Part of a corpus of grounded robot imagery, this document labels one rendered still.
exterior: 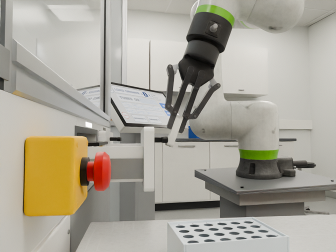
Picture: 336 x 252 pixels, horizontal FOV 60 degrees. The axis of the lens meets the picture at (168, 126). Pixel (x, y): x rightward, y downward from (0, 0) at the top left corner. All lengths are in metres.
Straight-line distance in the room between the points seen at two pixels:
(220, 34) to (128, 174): 0.35
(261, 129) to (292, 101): 4.33
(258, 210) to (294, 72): 4.55
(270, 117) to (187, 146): 2.77
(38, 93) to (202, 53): 0.40
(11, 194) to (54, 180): 0.04
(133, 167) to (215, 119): 0.49
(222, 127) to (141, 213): 0.82
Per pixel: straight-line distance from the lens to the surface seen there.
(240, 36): 5.02
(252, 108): 0.95
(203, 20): 0.66
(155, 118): 1.54
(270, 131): 0.97
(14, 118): 0.27
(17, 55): 0.27
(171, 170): 3.65
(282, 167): 1.03
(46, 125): 0.35
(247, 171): 0.97
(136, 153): 0.51
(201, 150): 3.75
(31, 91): 0.30
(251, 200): 0.87
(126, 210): 1.61
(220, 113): 0.95
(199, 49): 0.64
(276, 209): 0.97
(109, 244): 0.45
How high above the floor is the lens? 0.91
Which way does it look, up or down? 2 degrees up
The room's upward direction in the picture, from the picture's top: straight up
